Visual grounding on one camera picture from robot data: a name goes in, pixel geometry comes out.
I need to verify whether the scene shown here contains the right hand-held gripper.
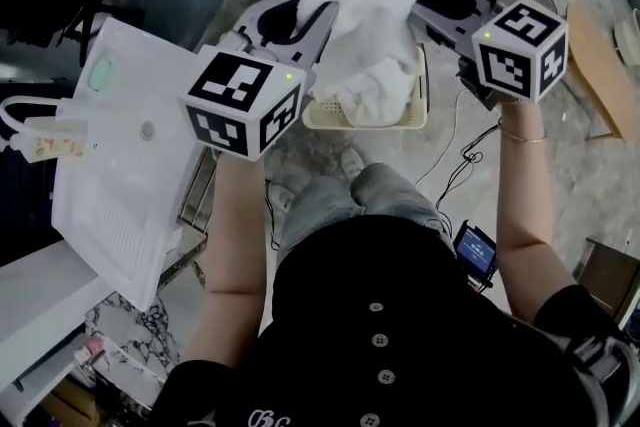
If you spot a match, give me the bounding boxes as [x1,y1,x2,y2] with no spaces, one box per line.
[409,0,570,111]

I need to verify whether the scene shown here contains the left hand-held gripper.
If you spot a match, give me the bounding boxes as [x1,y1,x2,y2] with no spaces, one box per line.
[178,0,341,162]

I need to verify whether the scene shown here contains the cream plastic basket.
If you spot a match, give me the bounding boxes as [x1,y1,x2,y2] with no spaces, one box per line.
[302,42,430,130]

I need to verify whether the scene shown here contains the person's left forearm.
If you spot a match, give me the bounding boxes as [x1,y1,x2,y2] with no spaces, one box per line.
[180,153,270,366]

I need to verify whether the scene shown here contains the dark brown box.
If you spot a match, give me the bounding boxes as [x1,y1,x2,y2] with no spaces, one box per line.
[579,237,640,319]

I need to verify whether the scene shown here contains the person's right white shoe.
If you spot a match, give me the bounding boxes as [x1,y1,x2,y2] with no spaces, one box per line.
[341,147,365,181]

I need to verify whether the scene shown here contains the person's white shoe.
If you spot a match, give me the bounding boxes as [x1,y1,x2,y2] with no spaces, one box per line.
[267,182,296,216]
[341,147,365,181]

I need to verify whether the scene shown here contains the light wooden table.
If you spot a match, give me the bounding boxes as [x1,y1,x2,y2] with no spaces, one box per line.
[563,3,640,145]

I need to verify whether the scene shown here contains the person's left white shoe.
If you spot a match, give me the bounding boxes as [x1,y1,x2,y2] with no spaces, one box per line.
[267,182,296,216]

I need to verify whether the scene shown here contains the person's legs in grey jeans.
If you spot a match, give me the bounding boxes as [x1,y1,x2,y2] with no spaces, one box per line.
[276,162,454,269]

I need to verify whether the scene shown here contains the white round disc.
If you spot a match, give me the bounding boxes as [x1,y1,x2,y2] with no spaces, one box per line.
[613,9,640,62]

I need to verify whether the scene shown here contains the green soap bar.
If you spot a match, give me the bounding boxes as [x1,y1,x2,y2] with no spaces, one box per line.
[87,57,116,93]

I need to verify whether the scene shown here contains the steel rack stand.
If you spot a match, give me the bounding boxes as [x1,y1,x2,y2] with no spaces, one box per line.
[159,144,217,289]

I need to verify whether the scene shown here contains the white ceramic sink basin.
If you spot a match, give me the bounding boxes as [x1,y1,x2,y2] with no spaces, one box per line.
[51,17,205,312]

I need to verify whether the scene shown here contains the black handheld screen device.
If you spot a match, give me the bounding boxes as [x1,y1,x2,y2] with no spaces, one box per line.
[452,218,500,291]

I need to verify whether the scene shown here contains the white arched faucet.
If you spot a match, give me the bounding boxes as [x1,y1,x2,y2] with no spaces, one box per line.
[0,95,92,151]

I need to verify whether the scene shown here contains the clear soap bottle orange label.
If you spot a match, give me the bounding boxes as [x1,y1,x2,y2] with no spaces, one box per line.
[8,117,90,165]

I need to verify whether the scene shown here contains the person's black buttoned shirt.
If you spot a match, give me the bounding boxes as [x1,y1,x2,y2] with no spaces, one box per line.
[159,213,629,427]

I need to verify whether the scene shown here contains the black cabinet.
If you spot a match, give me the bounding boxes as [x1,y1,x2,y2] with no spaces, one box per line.
[0,79,61,266]

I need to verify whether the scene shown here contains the marble pattern cabinet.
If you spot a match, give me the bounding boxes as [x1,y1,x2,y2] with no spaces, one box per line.
[84,259,207,399]

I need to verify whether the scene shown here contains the pink bottle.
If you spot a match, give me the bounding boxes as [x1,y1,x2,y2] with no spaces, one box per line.
[74,333,109,369]

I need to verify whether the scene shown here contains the black cable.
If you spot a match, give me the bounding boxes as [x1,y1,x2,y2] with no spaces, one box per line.
[434,122,501,216]

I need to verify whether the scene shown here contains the thin gold bracelet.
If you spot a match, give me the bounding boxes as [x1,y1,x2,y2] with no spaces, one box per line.
[499,127,548,145]

